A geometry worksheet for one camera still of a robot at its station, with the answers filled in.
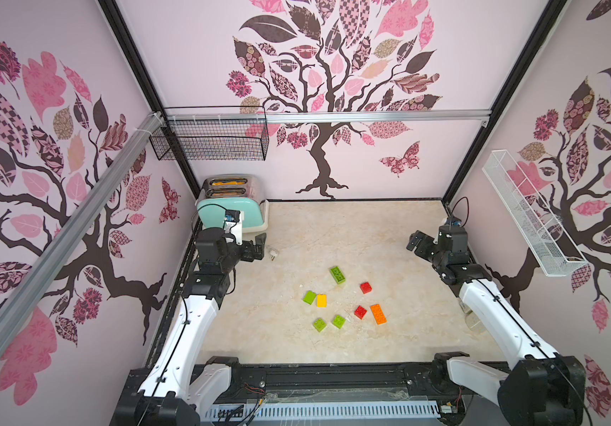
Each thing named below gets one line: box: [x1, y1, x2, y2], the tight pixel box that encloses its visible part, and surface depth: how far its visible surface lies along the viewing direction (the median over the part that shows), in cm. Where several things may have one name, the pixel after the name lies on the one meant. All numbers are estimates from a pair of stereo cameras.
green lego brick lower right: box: [332, 315, 347, 330], surface depth 87 cm
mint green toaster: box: [195, 173, 270, 234], surface depth 103 cm
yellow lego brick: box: [316, 293, 328, 308], surface depth 92 cm
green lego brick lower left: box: [312, 317, 327, 332], surface depth 86 cm
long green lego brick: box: [329, 266, 346, 284], surface depth 97 cm
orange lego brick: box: [369, 303, 388, 326], surface depth 88 cm
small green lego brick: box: [302, 290, 318, 306], surface depth 92 cm
